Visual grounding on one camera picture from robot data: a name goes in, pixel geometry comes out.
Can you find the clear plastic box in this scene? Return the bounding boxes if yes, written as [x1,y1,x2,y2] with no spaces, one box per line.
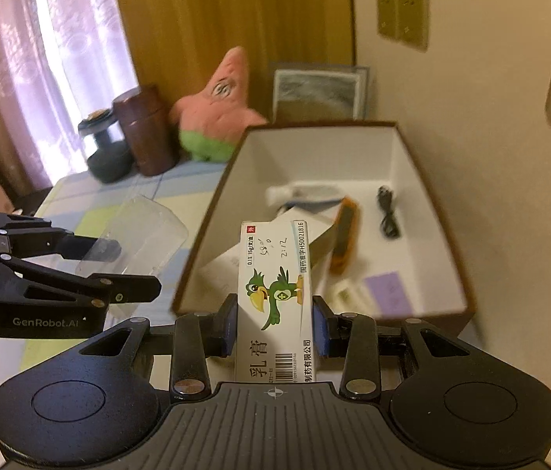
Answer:
[76,195,189,280]

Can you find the yellow wooden panel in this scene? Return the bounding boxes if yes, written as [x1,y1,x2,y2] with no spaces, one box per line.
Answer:
[112,0,357,123]

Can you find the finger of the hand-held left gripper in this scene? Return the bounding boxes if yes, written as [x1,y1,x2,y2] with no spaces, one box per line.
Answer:
[11,260,162,304]
[0,210,122,261]

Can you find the orange utility knife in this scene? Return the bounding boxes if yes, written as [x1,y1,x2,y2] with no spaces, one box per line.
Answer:
[329,197,360,275]

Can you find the black usb cable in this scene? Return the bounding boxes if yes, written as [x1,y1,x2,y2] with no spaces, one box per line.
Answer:
[377,185,401,240]

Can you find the pink star plush toy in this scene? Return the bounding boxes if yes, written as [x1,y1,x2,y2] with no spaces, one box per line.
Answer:
[169,48,269,162]

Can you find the framed picture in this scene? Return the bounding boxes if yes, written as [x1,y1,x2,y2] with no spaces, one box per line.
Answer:
[270,63,370,123]

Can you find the white bird print medicine box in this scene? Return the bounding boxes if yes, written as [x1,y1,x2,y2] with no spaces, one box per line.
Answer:
[234,220,314,385]

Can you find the gold wall sockets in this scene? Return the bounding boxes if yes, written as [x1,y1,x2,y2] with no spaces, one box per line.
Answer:
[377,0,430,51]

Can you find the pink lace curtain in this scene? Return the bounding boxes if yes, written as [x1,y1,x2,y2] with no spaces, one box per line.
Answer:
[0,0,139,192]

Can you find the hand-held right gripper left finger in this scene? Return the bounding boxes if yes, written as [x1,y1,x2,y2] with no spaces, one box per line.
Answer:
[60,294,238,401]

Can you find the white and gold carton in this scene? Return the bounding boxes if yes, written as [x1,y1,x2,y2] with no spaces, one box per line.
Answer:
[202,228,340,281]

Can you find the brown cylindrical canister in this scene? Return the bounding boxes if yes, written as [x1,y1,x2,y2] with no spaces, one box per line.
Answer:
[112,85,180,177]

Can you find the brown cardboard box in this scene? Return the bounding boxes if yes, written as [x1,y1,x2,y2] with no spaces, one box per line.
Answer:
[173,122,477,338]

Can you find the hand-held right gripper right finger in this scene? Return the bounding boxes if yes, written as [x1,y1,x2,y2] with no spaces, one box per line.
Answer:
[312,295,489,400]

